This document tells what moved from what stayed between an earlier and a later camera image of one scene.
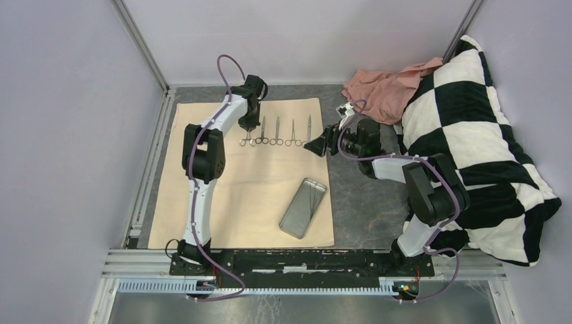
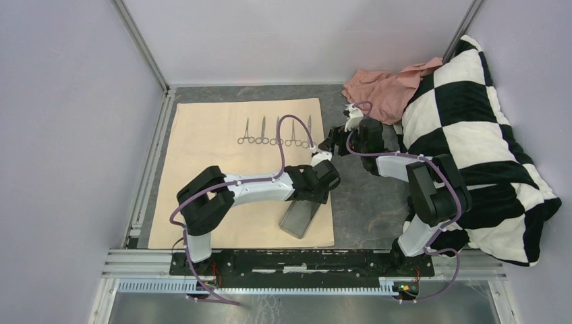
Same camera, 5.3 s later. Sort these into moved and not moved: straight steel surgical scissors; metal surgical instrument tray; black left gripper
Moved: black left gripper
Not moved: metal surgical instrument tray; straight steel surgical scissors
